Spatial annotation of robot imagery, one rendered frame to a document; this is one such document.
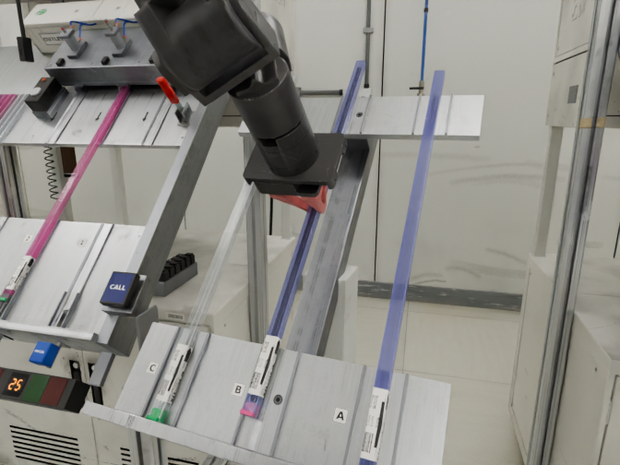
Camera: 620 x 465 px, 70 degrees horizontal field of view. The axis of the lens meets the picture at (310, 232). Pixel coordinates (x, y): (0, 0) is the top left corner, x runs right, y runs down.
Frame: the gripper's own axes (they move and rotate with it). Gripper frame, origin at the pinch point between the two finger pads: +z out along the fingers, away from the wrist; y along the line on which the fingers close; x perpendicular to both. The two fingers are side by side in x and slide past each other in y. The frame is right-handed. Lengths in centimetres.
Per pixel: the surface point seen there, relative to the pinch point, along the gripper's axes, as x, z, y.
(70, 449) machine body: 40, 63, 76
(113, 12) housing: -46, -1, 61
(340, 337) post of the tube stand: 11.9, 12.9, -3.2
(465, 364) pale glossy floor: -28, 158, -16
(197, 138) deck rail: -19.4, 9.7, 32.1
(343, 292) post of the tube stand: 7.5, 8.5, -3.5
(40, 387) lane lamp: 28.0, 8.8, 36.4
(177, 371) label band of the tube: 22.6, -0.3, 9.4
